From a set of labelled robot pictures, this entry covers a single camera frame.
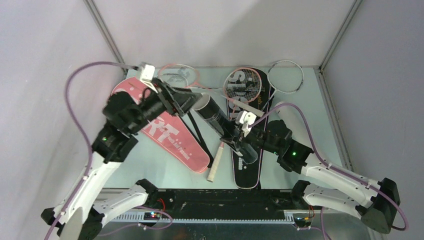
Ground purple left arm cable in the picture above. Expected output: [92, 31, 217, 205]
[43, 61, 175, 240]

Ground pink racket on black bag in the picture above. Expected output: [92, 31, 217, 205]
[223, 67, 264, 118]

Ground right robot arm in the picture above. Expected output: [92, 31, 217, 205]
[220, 120, 401, 234]

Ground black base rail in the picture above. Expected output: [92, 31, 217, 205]
[144, 188, 309, 221]

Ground black shuttlecock tube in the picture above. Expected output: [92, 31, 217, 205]
[192, 93, 258, 164]

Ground white shuttlecock tube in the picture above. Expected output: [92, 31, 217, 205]
[275, 106, 312, 148]

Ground black racket cover bag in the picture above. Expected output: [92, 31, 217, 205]
[231, 68, 275, 190]

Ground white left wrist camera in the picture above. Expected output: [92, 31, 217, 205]
[135, 62, 157, 92]

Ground pink racket cover bag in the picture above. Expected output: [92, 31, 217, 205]
[111, 77, 210, 174]

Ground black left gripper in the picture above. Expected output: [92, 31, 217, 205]
[126, 76, 202, 134]

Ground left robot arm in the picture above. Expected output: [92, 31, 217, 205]
[41, 78, 202, 240]

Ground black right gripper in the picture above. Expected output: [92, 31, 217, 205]
[220, 127, 281, 155]

